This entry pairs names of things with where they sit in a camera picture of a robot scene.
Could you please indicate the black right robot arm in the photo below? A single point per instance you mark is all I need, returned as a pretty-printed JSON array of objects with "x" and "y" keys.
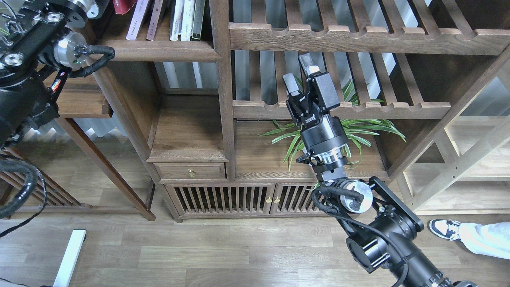
[{"x": 380, "y": 227}]

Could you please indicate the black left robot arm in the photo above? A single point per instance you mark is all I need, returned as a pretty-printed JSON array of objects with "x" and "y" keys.
[{"x": 39, "y": 52}]

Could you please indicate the dark wooden bookshelf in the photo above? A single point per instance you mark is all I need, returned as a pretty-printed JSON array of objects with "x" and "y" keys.
[{"x": 201, "y": 104}]

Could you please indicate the dark green upright book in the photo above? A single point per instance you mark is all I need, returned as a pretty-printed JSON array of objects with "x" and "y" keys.
[{"x": 199, "y": 8}]

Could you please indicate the white lavender paperback book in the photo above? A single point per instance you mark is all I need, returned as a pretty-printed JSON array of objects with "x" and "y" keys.
[{"x": 138, "y": 16}]

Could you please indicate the white upright book left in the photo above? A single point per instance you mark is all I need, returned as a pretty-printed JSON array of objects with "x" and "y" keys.
[{"x": 176, "y": 14}]

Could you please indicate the red paperback book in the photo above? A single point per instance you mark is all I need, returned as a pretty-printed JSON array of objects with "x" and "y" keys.
[{"x": 122, "y": 7}]

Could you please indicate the white floor stand leg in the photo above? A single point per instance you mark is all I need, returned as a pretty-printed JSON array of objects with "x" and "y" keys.
[{"x": 70, "y": 258}]

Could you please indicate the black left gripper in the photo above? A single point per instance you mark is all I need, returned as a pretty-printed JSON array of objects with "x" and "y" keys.
[{"x": 85, "y": 9}]

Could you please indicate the white upright book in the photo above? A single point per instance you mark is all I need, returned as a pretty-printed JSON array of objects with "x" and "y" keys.
[
  {"x": 176, "y": 14},
  {"x": 187, "y": 20}
]

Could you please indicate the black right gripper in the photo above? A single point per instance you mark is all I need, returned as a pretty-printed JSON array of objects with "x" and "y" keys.
[{"x": 310, "y": 111}]

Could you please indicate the maroon book Chinese characters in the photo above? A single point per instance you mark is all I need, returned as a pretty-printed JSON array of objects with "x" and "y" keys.
[{"x": 157, "y": 14}]

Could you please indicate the green spider plant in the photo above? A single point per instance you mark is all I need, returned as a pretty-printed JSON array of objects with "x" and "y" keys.
[{"x": 352, "y": 128}]

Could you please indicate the white upright book middle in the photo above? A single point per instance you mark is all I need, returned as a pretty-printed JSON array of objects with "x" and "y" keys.
[{"x": 187, "y": 20}]

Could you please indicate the blue white sneaker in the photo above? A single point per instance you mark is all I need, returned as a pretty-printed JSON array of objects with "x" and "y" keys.
[{"x": 446, "y": 229}]

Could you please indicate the light wooden shelf frame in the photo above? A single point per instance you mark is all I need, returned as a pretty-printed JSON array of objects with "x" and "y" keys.
[{"x": 465, "y": 168}]

